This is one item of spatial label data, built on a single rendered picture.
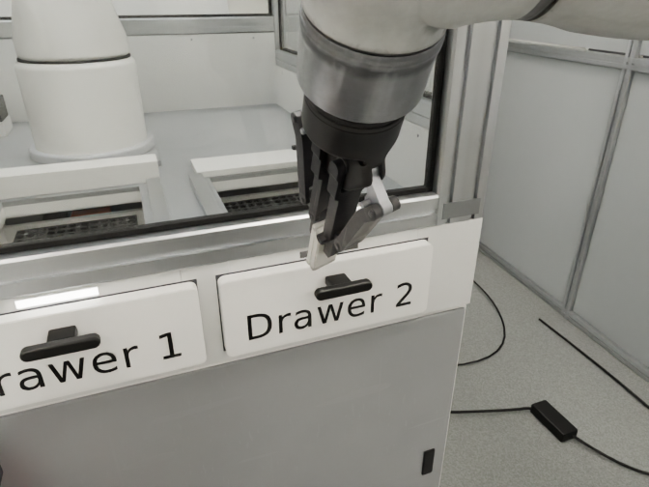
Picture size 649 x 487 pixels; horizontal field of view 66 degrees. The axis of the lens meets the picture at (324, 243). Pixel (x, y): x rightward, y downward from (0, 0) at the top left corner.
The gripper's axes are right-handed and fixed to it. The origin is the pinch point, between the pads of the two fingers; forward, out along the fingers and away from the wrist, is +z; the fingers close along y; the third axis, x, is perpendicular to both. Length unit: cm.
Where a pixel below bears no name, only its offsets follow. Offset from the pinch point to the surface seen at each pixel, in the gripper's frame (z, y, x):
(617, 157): 77, 18, -148
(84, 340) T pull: 8.0, 5.9, 24.7
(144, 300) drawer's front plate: 9.1, 7.8, 17.7
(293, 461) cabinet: 40.9, -11.7, 7.7
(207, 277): 10.2, 7.6, 10.3
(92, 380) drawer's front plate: 16.5, 5.2, 26.4
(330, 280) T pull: 11.1, 0.4, -2.8
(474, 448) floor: 111, -30, -51
